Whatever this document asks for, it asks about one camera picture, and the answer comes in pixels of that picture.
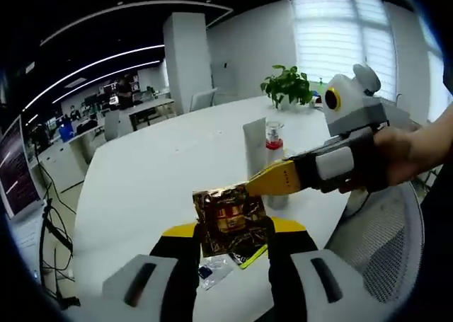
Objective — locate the white chair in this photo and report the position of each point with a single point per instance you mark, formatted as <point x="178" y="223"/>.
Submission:
<point x="203" y="100"/>

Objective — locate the potted green plant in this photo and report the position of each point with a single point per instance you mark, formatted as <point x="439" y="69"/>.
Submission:
<point x="288" y="85"/>

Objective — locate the person's right hand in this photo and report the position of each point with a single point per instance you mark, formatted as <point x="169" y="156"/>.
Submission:
<point x="396" y="155"/>

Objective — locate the person's dark shirt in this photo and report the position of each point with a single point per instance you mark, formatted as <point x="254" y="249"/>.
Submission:
<point x="437" y="230"/>

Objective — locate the gold skincare sachet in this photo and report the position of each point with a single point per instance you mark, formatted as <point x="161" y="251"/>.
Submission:
<point x="230" y="219"/>

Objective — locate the narrow window blinds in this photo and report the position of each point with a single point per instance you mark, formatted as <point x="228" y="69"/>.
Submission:
<point x="433" y="70"/>

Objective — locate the clear blue skincare sachet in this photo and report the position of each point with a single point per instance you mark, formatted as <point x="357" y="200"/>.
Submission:
<point x="214" y="272"/>

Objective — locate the office desk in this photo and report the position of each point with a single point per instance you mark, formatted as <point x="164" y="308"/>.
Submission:
<point x="152" y="109"/>

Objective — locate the green black skincare sachet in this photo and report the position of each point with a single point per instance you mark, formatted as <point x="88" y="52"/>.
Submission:
<point x="247" y="260"/>

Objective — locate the black stand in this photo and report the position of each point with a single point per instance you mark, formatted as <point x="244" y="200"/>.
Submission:
<point x="53" y="237"/>

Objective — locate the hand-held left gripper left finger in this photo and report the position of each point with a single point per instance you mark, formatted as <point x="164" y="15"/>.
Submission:
<point x="166" y="283"/>

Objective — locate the green bottle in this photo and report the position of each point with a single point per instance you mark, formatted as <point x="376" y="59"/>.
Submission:
<point x="320" y="84"/>

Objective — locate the grey mesh chair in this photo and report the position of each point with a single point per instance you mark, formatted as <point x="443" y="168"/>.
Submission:
<point x="389" y="251"/>

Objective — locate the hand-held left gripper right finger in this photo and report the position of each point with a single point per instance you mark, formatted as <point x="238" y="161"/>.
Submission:
<point x="311" y="286"/>

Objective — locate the white skincare squeeze tube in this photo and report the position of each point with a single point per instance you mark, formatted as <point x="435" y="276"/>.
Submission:
<point x="255" y="148"/>

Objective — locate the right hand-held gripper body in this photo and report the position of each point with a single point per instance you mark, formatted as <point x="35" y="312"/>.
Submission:
<point x="354" y="109"/>

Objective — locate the computer monitor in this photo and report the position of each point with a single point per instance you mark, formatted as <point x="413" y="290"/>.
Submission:
<point x="16" y="173"/>

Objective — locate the wide window blinds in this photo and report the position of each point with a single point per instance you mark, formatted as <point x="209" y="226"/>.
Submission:
<point x="339" y="35"/>

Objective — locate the red collared skincare bottle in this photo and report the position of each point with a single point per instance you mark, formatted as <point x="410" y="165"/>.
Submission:
<point x="274" y="145"/>

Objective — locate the small blue item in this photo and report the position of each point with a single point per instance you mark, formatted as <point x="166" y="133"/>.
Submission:
<point x="315" y="96"/>

